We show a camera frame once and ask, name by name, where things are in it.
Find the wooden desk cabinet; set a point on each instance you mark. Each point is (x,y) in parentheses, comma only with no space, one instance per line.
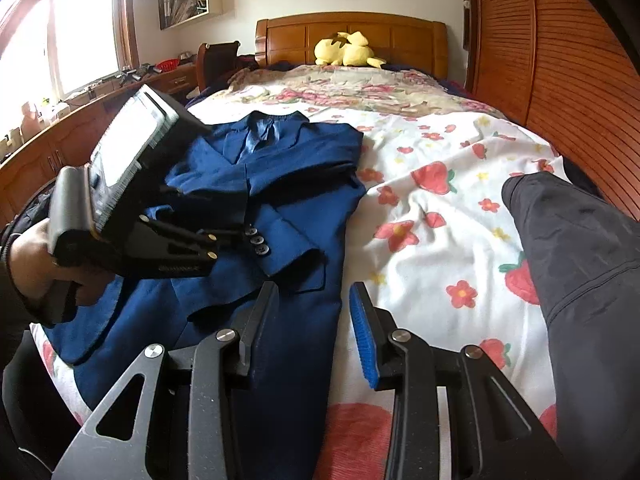
(30,165)

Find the yellow plush toy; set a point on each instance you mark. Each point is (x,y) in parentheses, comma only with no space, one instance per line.
(350,52)

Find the wooden bed headboard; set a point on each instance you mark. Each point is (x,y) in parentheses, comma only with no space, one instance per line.
(290,40)

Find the wooden framed window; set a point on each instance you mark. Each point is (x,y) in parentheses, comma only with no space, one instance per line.
(80,30)

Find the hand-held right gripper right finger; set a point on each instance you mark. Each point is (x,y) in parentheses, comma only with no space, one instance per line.
(361,335)

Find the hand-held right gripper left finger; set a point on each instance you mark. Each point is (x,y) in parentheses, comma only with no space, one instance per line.
(257,320)

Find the wooden louvred wardrobe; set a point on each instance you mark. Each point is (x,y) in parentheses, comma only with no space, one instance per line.
(550,60)

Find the person's left hand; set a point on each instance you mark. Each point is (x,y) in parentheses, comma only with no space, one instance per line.
(27,265)

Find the dark grey folded garment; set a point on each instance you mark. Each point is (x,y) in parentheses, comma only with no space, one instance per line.
(590,285)

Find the navy blue suit jacket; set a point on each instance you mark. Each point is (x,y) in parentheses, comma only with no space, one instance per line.
(290,200)

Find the person's left forearm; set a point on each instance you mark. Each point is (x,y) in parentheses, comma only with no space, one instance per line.
(6,282)

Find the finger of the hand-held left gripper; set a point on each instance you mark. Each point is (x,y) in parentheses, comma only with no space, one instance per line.
(200,237)
(175,262)

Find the pink bottle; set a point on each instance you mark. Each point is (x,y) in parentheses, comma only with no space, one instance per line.
(30,120)

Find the beige floral quilt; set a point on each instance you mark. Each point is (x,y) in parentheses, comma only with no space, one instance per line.
(360,90)

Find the wooden bed with floral sheet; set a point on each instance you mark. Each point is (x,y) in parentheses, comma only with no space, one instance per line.
(440,240)

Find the wooden chair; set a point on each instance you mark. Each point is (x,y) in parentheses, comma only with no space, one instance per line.
(217,62)

